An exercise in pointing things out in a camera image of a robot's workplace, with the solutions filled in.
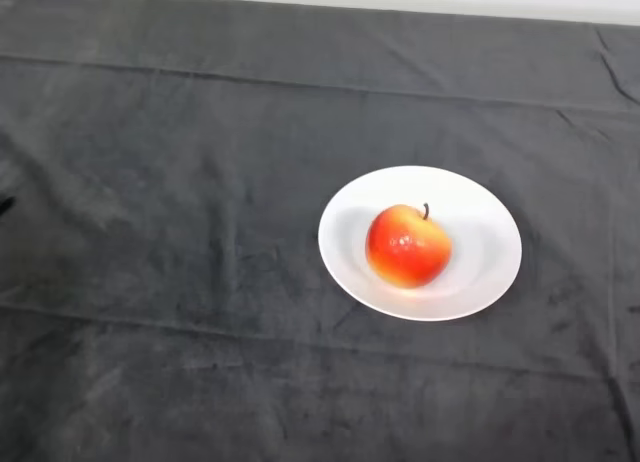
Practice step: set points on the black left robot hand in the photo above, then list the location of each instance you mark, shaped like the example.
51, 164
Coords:
5, 204

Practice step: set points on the red yellow apple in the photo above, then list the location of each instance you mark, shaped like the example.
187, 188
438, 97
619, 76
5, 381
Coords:
407, 247

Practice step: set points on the white round plate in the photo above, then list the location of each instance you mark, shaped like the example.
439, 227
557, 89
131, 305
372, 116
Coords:
480, 262

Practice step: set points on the black cloth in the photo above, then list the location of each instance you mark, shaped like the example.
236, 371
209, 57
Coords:
150, 232

